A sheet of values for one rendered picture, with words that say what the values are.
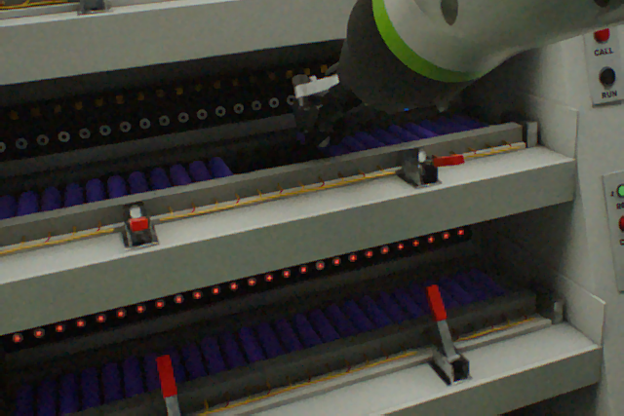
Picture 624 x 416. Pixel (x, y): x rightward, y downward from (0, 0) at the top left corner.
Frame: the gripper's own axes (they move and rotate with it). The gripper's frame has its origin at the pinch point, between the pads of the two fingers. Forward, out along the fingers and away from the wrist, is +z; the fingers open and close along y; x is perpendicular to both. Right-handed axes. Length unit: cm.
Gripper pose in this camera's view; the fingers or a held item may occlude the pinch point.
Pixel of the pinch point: (328, 124)
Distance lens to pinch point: 65.2
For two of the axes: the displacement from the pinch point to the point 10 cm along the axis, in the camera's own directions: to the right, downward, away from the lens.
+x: 2.3, 9.6, -1.3
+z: -2.4, 1.9, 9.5
